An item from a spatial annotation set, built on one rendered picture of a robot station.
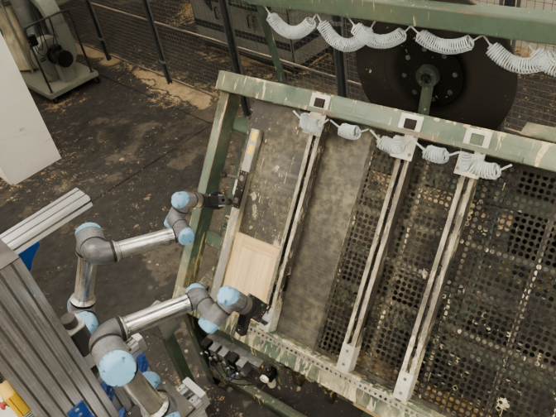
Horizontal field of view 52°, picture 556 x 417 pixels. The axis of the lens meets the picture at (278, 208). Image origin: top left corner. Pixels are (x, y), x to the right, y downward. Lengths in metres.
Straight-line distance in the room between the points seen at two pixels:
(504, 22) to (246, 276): 1.68
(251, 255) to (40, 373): 1.20
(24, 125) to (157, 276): 2.38
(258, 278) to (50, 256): 2.75
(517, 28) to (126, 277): 3.45
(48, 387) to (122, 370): 0.40
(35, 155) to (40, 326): 4.36
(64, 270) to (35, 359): 2.89
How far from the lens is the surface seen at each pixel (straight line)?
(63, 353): 2.34
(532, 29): 2.53
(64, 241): 5.43
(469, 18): 2.59
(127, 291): 4.69
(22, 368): 2.29
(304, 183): 2.74
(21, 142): 6.35
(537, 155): 2.37
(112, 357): 2.07
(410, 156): 2.49
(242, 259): 3.02
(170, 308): 2.23
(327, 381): 2.81
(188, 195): 2.68
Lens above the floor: 3.22
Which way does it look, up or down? 40 degrees down
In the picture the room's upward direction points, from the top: 11 degrees counter-clockwise
